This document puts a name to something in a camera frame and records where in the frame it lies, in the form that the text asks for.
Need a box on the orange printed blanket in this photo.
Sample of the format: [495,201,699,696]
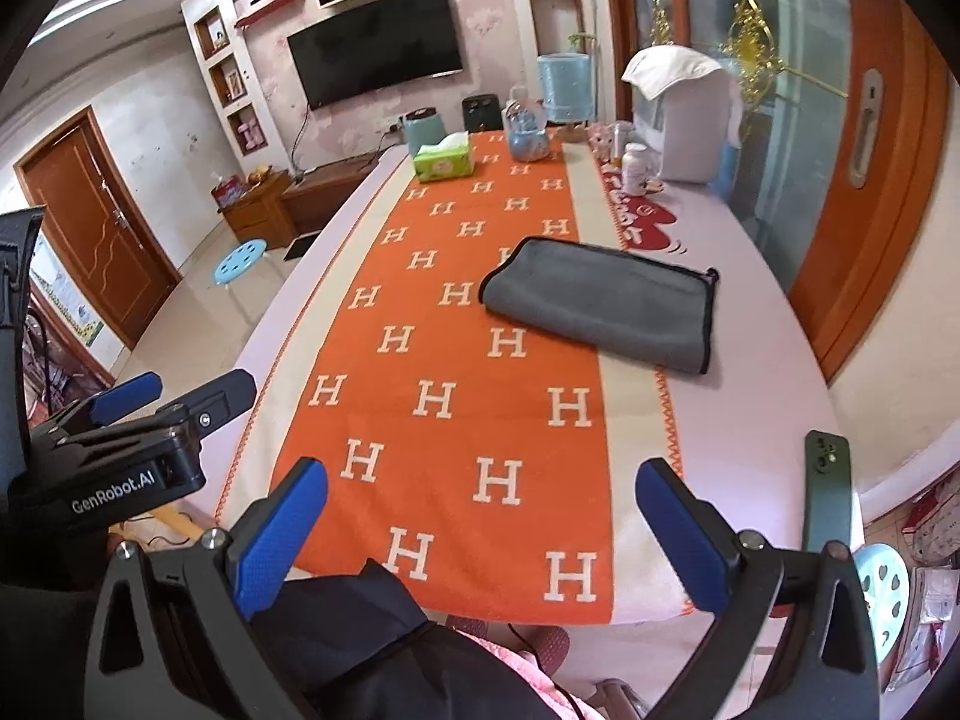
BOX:
[214,127,695,627]

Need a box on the wooden television bench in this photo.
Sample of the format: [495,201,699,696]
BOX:
[281,154,380,237]

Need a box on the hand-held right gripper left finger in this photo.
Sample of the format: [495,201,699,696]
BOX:
[82,456,331,720]

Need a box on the wall poster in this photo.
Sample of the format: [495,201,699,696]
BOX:
[30,232,106,350]

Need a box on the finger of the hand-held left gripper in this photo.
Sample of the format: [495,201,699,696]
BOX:
[30,370,163,442]
[64,368,258,445]

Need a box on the person's dark clothing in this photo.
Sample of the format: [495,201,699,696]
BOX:
[255,559,563,720]

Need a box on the white water dispenser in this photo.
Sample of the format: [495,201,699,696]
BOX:
[634,71,734,182]

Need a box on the person's pink clothing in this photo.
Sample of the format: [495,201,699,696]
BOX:
[450,615,597,720]

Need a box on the green tissue box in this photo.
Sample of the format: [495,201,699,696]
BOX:
[412,131,475,184]

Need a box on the pale blue plastic stool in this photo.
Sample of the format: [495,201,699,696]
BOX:
[855,544,912,661]

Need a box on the blue water bucket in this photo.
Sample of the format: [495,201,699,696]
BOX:
[536,52,593,125]

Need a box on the teal electric kettle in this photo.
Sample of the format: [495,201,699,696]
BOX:
[403,109,445,158]

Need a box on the pile of white packages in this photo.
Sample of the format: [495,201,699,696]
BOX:
[896,476,960,695]

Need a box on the blue round stool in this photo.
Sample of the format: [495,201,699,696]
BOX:
[214,238,269,286]

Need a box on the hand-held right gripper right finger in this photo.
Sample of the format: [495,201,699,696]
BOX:
[636,457,882,720]

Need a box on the grey towel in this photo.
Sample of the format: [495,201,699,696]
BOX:
[480,237,721,376]

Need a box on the wooden sliding door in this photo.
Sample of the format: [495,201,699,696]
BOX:
[787,0,952,383]

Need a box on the blue glass teapot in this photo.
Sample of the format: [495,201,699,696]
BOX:
[504,100,551,160]

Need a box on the white pill bottle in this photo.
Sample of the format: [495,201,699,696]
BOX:
[622,142,652,193]

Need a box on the green phone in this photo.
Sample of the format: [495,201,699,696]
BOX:
[802,430,863,552]

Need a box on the white folded cloth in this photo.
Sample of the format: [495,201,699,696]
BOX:
[621,45,732,102]

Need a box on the black wall television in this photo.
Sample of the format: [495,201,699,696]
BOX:
[287,0,466,110]

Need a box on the red wall shelf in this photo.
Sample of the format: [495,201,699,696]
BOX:
[234,0,307,29]

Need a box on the small wooden cabinet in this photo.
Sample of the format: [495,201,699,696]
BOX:
[223,169,293,250]

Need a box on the brown wooden door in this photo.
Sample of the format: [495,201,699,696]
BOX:
[15,106,183,350]

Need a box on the gold hanging ornament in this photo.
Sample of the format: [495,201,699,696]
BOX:
[724,0,848,100]

